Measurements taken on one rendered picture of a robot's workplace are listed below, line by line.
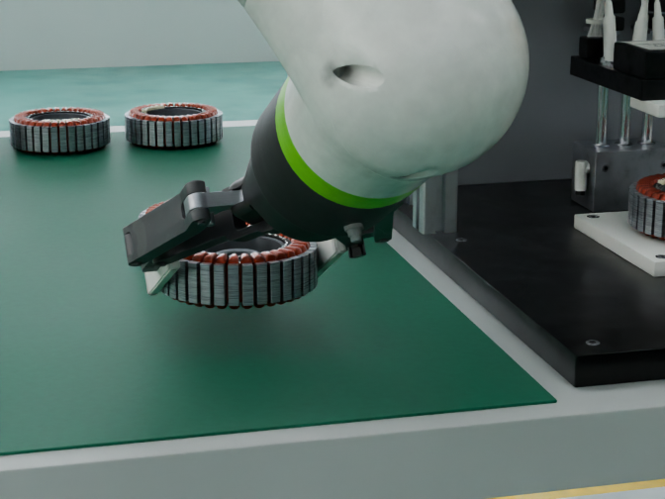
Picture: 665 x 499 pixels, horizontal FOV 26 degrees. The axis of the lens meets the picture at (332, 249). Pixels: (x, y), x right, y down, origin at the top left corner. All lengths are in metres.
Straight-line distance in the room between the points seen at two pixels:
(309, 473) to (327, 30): 0.29
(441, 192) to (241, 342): 0.28
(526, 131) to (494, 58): 0.72
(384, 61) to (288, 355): 0.36
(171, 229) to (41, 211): 0.50
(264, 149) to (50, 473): 0.22
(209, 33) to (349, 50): 6.91
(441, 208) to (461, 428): 0.37
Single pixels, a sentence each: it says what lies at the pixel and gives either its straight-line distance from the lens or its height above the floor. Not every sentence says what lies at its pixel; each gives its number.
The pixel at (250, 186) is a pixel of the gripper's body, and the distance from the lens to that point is 0.84.
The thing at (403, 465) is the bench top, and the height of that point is 0.73.
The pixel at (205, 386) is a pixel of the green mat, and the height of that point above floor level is 0.75.
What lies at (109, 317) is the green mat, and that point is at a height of 0.75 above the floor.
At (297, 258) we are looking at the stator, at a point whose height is 0.81.
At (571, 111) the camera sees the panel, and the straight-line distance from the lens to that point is 1.40.
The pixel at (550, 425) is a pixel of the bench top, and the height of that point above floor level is 0.74.
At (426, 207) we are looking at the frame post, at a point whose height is 0.79.
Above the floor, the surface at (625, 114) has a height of 0.85.
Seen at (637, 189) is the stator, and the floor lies 0.82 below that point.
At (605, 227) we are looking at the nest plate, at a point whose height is 0.78.
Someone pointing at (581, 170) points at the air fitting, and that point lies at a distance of 1.28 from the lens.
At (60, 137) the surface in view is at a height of 0.77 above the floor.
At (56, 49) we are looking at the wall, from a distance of 7.49.
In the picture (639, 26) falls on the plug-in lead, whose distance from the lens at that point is 1.26.
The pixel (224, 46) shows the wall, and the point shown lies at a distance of 7.58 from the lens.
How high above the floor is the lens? 1.08
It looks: 16 degrees down
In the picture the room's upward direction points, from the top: straight up
